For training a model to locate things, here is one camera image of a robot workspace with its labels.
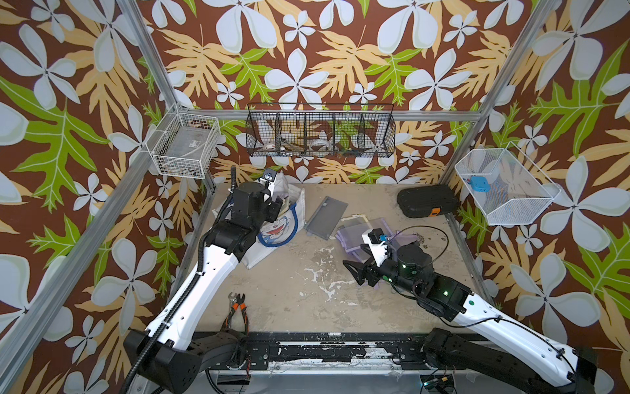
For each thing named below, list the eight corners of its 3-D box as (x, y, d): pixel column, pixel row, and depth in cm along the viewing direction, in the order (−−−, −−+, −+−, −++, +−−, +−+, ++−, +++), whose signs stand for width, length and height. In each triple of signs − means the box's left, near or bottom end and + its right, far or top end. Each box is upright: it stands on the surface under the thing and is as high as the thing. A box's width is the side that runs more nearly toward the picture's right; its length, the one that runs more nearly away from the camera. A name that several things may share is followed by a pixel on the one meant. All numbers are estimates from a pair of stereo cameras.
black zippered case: (402, 217, 110) (406, 209, 105) (395, 193, 119) (398, 184, 114) (461, 218, 110) (468, 209, 105) (449, 193, 119) (455, 185, 115)
